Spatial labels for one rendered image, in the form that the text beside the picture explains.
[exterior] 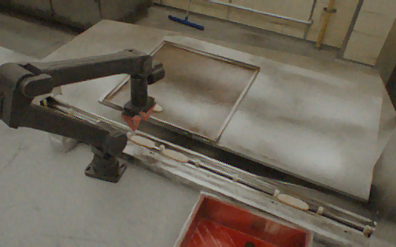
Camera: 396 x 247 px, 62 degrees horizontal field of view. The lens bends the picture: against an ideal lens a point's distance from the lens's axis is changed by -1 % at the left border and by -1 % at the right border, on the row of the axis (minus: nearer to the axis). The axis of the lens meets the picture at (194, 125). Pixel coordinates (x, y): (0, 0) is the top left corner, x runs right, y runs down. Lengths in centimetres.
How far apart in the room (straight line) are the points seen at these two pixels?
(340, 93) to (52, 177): 117
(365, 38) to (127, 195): 372
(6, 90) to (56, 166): 48
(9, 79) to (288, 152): 88
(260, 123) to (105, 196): 62
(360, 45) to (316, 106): 304
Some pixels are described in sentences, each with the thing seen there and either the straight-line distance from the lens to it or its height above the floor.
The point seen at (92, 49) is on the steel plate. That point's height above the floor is 82.
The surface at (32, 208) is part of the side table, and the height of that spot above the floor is 82.
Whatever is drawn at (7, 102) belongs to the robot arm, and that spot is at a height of 123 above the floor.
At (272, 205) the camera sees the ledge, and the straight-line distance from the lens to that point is 106.
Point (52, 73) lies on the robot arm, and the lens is 83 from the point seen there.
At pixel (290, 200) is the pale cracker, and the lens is 110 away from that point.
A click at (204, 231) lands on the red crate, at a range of 101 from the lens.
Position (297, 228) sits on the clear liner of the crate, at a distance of 96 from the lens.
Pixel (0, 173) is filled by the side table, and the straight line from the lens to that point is 125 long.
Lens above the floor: 164
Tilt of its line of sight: 37 degrees down
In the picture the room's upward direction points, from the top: 6 degrees clockwise
